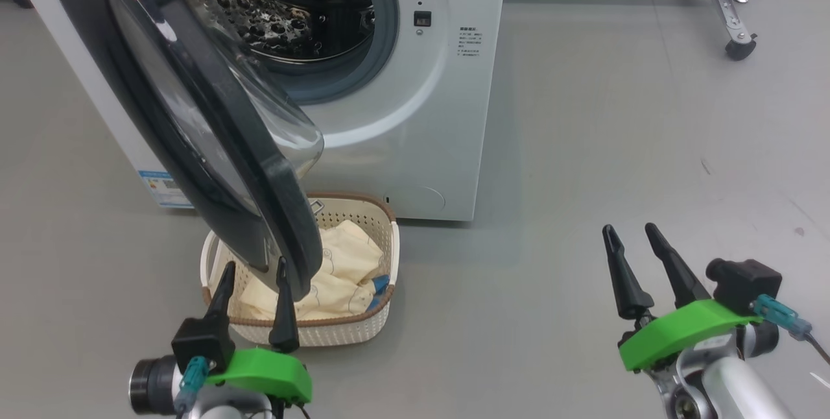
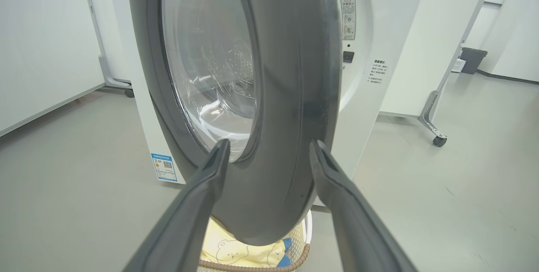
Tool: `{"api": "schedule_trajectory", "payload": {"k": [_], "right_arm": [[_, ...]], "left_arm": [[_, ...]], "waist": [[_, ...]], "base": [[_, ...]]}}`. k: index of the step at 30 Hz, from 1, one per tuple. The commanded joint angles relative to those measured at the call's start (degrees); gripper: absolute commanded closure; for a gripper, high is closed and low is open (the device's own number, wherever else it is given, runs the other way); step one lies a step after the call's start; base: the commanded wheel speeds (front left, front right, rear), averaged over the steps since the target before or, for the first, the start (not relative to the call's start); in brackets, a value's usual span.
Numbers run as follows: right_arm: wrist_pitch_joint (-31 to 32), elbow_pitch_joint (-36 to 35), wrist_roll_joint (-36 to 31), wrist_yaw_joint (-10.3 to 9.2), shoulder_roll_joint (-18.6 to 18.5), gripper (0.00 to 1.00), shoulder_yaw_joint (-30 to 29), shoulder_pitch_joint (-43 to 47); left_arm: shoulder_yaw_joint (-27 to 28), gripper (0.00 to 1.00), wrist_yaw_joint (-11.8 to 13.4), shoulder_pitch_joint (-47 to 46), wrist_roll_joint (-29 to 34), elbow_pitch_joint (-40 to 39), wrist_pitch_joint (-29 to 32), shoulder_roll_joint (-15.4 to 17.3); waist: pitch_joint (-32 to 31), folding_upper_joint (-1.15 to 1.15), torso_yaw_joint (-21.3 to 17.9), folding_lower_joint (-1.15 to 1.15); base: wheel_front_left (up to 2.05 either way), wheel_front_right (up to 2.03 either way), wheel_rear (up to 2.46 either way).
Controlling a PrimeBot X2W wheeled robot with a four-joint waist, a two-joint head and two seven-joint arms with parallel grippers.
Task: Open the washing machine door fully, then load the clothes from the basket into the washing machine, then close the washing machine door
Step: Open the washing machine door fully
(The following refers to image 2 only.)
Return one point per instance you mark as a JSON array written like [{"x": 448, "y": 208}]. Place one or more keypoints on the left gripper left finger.
[{"x": 185, "y": 221}]

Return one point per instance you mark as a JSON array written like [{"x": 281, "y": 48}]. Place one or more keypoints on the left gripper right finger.
[{"x": 353, "y": 221}]

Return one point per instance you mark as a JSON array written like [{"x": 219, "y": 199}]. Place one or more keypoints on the cream bear print garment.
[
  {"x": 219, "y": 228},
  {"x": 248, "y": 255}
]

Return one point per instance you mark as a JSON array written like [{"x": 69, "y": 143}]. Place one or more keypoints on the grey washing machine door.
[{"x": 290, "y": 95}]

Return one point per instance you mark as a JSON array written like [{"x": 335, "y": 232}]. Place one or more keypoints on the white front-load washing machine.
[{"x": 387, "y": 32}]

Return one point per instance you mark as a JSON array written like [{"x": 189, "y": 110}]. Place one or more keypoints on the cream basket with brown rim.
[{"x": 301, "y": 242}]

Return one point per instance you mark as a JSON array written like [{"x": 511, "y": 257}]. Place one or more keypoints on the blue energy label sticker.
[{"x": 164, "y": 167}]

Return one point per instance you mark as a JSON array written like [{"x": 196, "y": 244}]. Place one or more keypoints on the dark grey trash bin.
[{"x": 472, "y": 59}]

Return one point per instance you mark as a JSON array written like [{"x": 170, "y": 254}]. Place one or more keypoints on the white partition with caster foot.
[
  {"x": 421, "y": 32},
  {"x": 42, "y": 32}
]

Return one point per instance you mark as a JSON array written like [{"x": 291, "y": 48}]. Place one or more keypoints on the grey warning sticker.
[{"x": 348, "y": 17}]

